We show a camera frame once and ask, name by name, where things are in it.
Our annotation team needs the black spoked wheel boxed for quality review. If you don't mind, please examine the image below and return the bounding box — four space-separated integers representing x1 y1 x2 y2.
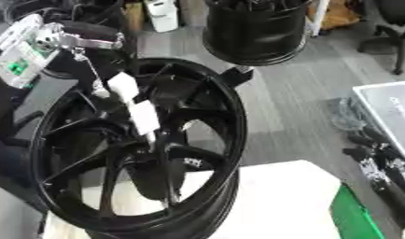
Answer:
27 57 250 239

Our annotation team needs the black mechanical parts pile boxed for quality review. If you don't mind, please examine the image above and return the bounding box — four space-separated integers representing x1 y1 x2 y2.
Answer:
328 97 405 231

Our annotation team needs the tan cardboard box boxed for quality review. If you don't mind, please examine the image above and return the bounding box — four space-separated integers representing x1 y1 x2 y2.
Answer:
120 1 147 32

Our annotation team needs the tan bag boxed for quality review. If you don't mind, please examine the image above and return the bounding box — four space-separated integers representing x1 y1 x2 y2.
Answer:
318 0 363 31

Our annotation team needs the black wheel rim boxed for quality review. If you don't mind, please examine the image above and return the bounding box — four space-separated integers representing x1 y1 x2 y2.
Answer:
201 0 313 67

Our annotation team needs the white box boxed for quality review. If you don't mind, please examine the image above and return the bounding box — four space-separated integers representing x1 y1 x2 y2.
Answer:
144 0 182 34

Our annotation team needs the white plastic bin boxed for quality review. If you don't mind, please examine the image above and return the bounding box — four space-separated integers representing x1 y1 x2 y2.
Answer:
351 80 405 158

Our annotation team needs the green box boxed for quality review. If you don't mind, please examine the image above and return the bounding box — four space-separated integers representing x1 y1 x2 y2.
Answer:
328 182 387 239

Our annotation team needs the black office chair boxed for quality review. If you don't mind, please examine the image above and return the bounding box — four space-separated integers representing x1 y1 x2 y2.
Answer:
356 0 405 76

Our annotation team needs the black wheel stand bracket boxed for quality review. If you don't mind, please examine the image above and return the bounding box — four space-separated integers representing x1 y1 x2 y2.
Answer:
216 64 257 89

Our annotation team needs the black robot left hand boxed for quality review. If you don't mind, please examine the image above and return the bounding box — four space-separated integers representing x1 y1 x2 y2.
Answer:
46 20 137 100

